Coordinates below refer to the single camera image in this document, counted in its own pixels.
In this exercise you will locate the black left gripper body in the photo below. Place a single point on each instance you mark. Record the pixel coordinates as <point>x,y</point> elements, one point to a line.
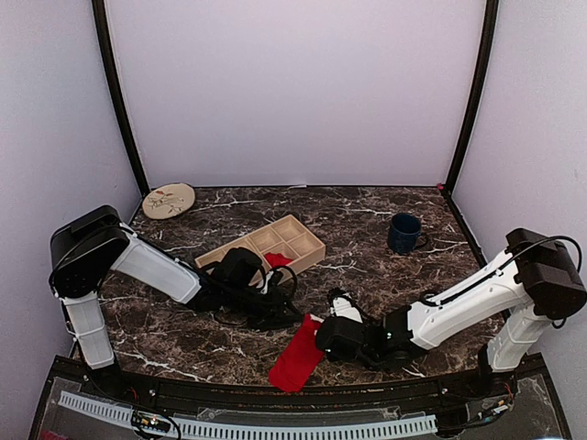
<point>260,311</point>

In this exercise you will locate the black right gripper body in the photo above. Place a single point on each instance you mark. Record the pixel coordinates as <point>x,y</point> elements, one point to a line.
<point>370,362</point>

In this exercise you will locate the red snowflake santa sock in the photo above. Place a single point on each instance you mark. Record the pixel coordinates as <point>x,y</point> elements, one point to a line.
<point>277,259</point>

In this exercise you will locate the plain red sock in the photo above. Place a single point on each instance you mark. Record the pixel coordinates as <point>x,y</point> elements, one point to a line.
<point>296,364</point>

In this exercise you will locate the wooden compartment tray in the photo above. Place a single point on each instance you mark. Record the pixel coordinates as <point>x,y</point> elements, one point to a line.
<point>286,237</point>

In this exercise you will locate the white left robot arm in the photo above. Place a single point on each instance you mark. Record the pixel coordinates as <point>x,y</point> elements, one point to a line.
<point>84,251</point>

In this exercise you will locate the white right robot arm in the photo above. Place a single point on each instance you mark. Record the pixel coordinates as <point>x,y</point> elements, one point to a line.
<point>535,279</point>

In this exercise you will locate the dark blue mug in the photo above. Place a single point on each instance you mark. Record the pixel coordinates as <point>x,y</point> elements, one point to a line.
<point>405,234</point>

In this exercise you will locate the bird painted ceramic plate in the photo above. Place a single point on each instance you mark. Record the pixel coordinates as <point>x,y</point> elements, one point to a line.
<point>168,201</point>

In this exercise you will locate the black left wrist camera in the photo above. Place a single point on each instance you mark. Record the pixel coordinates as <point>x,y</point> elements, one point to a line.
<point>238,267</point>

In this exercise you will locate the white slotted cable duct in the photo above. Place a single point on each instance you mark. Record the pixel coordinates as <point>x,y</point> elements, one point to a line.
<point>225,424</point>

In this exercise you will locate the black left frame post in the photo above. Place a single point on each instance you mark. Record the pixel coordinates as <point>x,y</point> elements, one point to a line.
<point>116,95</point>

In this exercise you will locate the black frame post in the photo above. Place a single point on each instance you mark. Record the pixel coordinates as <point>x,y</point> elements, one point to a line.
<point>116,95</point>
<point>475,96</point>

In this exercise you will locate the black right frame post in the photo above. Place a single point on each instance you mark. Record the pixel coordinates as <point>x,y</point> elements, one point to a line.
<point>475,96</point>

